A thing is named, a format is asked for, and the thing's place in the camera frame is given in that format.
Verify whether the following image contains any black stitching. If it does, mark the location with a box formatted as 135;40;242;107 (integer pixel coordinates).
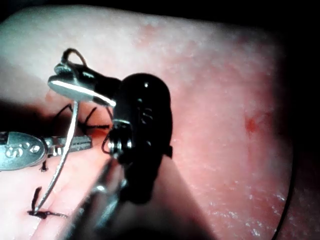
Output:
26;104;112;220

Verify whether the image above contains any curved steel needle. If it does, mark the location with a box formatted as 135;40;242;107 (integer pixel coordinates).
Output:
33;99;80;215

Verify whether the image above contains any left arm needle driver jaw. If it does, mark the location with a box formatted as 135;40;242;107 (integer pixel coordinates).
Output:
45;142;94;158
44;135;92;146

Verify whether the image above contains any left arm needle driver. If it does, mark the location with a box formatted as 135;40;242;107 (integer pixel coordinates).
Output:
0;131;49;172

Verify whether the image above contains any tissue pad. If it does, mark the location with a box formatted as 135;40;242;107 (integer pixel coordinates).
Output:
0;4;301;240

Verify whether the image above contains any right arm needle driver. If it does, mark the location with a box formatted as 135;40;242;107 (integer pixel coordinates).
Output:
106;72;174;204

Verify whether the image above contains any right arm needle driver jaw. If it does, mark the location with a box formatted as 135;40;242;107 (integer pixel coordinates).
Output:
53;61;122;97
47;75;118;108

